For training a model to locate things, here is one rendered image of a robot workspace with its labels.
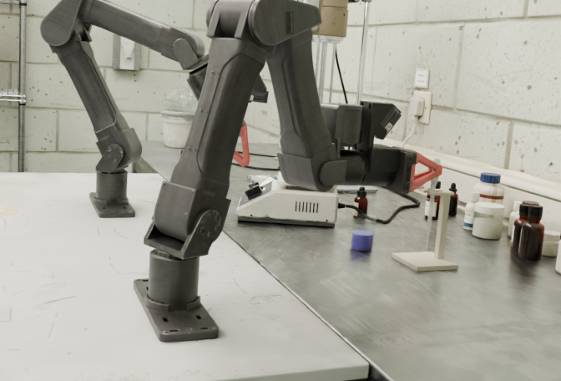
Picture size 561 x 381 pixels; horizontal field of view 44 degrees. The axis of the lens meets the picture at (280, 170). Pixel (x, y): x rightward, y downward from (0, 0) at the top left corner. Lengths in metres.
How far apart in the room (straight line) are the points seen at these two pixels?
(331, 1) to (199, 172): 1.00
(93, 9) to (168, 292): 0.72
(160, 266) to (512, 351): 0.43
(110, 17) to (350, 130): 0.58
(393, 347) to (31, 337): 0.41
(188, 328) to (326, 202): 0.61
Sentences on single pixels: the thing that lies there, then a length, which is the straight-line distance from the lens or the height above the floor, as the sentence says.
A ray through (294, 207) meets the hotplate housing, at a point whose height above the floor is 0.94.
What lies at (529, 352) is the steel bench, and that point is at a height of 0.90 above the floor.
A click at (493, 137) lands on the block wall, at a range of 1.70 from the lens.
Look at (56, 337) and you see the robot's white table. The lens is 0.83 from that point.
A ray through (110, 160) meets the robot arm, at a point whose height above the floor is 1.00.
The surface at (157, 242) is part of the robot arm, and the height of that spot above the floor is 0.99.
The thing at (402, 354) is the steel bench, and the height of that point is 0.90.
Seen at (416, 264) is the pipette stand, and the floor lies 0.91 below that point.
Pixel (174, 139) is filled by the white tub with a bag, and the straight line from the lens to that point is 2.41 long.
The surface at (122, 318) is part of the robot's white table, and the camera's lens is 0.88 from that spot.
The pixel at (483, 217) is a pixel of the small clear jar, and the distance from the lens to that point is 1.43.
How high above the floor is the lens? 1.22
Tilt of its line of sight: 9 degrees down
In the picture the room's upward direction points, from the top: 4 degrees clockwise
